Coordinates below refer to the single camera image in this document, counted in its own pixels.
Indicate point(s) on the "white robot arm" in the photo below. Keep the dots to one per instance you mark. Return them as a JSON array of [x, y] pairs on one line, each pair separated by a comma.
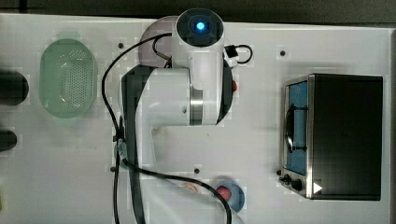
[[196, 90]]

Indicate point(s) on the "red toy on blue plate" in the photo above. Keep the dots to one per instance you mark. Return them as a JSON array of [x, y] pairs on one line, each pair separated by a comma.
[[224, 192]]

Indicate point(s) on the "grey round plate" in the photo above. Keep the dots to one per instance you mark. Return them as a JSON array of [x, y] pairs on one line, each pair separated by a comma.
[[146, 53]]

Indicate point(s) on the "blue round plate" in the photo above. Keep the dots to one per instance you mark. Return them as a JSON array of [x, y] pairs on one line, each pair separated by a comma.
[[238, 198]]

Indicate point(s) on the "red plush strawberry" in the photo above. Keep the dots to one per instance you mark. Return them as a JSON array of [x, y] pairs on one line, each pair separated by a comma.
[[234, 86]]

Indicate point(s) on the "green perforated colander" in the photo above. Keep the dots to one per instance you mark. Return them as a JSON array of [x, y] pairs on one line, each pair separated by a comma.
[[67, 78]]

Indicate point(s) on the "black cylinder upper left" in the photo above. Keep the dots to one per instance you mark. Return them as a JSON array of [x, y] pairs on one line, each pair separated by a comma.
[[14, 88]]

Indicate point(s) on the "black cylinder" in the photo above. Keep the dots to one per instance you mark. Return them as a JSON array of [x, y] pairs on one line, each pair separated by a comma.
[[14, 88], [8, 140]]

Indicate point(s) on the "black cylinder lower left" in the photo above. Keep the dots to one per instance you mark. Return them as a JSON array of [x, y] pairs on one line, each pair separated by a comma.
[[8, 140]]

